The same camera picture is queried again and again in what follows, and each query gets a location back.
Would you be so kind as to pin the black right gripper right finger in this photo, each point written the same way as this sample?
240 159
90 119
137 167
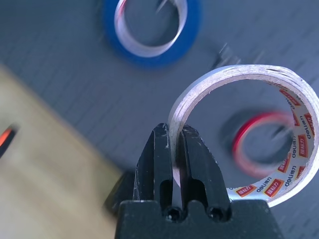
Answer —
199 169

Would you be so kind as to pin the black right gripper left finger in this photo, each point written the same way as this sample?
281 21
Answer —
153 164

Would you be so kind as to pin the white tape roll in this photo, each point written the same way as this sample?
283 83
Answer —
249 72

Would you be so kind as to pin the grey metal pegboard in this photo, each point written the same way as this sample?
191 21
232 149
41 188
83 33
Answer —
74 49

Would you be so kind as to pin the black plastic tool case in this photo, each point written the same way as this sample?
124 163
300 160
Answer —
122 191

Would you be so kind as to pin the red tape roll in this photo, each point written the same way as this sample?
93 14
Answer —
238 143

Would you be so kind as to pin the blue tape roll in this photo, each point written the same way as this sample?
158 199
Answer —
149 61

